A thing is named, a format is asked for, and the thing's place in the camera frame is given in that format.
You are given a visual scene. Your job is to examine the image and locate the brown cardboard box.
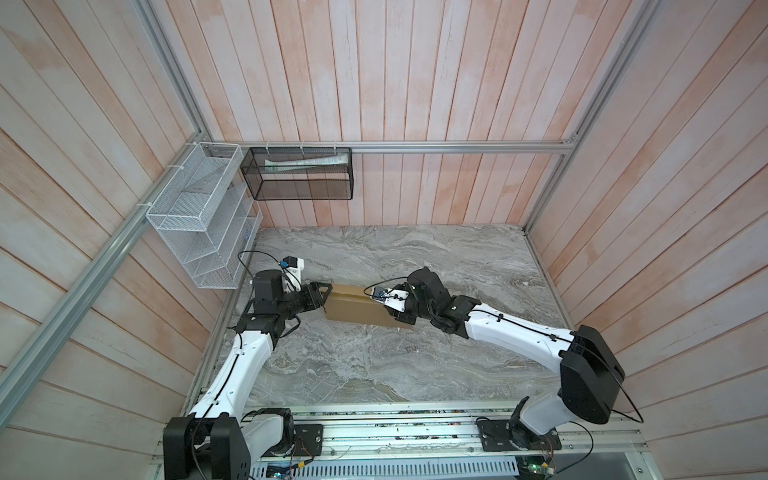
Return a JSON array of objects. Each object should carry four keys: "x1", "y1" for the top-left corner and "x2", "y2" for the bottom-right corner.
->
[{"x1": 324, "y1": 284, "x2": 412, "y2": 329}]

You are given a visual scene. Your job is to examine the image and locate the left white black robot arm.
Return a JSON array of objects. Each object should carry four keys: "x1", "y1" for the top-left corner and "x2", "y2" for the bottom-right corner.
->
[{"x1": 162, "y1": 269, "x2": 333, "y2": 479}]

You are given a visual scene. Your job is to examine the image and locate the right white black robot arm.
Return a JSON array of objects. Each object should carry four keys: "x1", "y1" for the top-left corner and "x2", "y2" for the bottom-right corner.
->
[{"x1": 372, "y1": 267, "x2": 625, "y2": 437}]

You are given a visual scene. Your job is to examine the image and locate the white paper in black basket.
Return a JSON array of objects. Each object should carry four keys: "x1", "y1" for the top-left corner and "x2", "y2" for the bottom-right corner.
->
[{"x1": 263, "y1": 154, "x2": 350, "y2": 174}]

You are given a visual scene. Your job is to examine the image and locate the left green circuit board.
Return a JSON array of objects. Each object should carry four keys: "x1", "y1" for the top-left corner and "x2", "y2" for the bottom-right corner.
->
[{"x1": 264, "y1": 464, "x2": 295, "y2": 480}]

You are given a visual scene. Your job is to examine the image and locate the green circuit board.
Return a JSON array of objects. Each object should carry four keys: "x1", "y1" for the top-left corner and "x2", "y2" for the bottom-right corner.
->
[
  {"x1": 264, "y1": 464, "x2": 295, "y2": 480},
  {"x1": 516, "y1": 457, "x2": 554, "y2": 480}
]

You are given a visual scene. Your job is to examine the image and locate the right green circuit board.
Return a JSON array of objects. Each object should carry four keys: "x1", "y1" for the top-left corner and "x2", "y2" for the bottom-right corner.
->
[{"x1": 516, "y1": 457, "x2": 554, "y2": 480}]

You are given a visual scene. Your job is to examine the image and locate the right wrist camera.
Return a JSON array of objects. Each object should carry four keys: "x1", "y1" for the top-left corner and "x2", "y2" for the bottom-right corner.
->
[{"x1": 371, "y1": 286, "x2": 409, "y2": 312}]

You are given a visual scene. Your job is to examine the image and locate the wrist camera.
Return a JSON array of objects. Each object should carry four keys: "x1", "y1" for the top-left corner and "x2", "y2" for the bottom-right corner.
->
[
  {"x1": 279, "y1": 256, "x2": 305, "y2": 292},
  {"x1": 371, "y1": 286, "x2": 409, "y2": 312}
]

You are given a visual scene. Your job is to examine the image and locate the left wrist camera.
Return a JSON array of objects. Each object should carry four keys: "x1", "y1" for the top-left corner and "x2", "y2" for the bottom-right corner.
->
[{"x1": 279, "y1": 256, "x2": 305, "y2": 292}]

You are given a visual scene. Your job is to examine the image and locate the black wire mesh basket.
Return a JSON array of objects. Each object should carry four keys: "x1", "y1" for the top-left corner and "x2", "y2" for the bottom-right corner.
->
[{"x1": 240, "y1": 146, "x2": 355, "y2": 201}]

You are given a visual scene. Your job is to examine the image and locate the white wire mesh shelf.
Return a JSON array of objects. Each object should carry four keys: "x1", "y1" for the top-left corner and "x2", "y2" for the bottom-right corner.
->
[{"x1": 146, "y1": 142, "x2": 263, "y2": 290}]

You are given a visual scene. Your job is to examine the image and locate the aluminium mounting rail frame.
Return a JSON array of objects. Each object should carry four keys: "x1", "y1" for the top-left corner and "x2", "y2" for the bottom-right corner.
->
[{"x1": 149, "y1": 398, "x2": 649, "y2": 466}]

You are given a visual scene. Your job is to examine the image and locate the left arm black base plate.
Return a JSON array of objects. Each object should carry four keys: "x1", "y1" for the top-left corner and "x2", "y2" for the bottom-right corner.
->
[{"x1": 282, "y1": 423, "x2": 324, "y2": 457}]

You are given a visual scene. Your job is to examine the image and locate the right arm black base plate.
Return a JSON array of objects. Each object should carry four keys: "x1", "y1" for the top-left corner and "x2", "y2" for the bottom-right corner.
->
[{"x1": 475, "y1": 416, "x2": 562, "y2": 452}]

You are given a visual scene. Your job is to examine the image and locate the white slotted cable duct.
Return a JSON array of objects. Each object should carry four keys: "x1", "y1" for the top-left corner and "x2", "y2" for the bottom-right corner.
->
[{"x1": 248, "y1": 458, "x2": 520, "y2": 480}]

